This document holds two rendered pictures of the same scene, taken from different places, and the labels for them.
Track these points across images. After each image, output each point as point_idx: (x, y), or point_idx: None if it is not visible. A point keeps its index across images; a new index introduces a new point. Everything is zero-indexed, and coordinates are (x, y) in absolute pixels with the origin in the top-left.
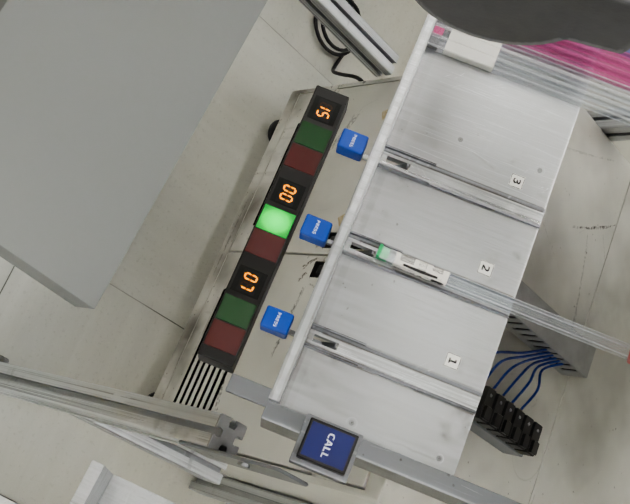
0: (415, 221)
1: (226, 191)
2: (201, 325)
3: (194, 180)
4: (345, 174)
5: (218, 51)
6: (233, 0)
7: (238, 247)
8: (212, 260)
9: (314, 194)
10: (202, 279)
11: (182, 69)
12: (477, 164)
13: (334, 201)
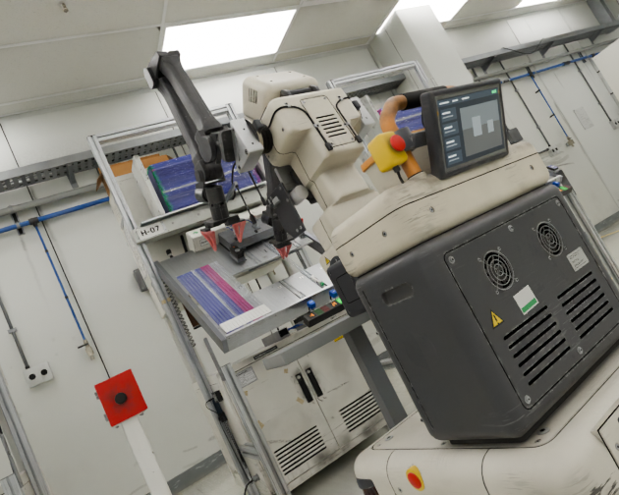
0: (309, 288)
1: (325, 484)
2: (363, 426)
3: (337, 483)
4: (289, 419)
5: (331, 323)
6: (318, 330)
7: (336, 444)
8: (346, 467)
9: (302, 426)
10: (353, 462)
11: (345, 316)
12: (285, 292)
13: (299, 412)
